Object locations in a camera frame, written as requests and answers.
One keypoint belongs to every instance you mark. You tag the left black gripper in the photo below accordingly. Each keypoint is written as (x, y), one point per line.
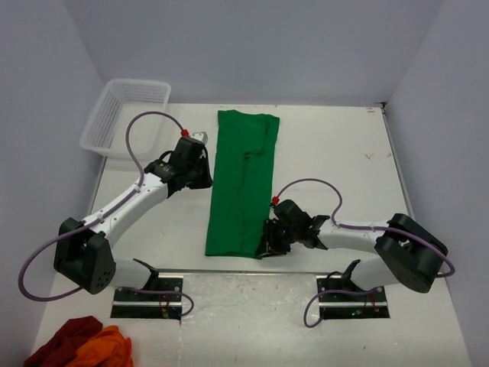
(206, 180)

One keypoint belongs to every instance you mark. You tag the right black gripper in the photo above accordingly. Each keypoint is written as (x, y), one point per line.
(270, 247)

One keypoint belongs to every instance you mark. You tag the green t shirt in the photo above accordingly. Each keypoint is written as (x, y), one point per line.
(242, 188)

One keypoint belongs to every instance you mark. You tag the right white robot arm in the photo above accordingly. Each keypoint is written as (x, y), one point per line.
(405, 253)

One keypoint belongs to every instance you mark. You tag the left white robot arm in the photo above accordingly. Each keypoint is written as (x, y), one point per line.
(84, 254)

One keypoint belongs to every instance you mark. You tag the white plastic basket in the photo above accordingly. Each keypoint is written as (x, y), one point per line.
(120, 101)

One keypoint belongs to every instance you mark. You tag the orange t shirt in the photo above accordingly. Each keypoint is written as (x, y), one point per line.
(107, 348)

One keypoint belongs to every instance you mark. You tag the dark red t shirt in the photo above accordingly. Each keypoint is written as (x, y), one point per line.
(62, 346)

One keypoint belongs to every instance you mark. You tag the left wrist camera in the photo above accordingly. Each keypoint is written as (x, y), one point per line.
(200, 136)

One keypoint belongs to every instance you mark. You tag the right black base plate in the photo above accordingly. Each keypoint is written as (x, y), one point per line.
(353, 307)

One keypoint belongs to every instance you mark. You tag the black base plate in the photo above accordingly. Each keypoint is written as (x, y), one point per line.
(353, 307)
(133, 305)

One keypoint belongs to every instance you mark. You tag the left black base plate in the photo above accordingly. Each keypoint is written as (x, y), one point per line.
(133, 305)

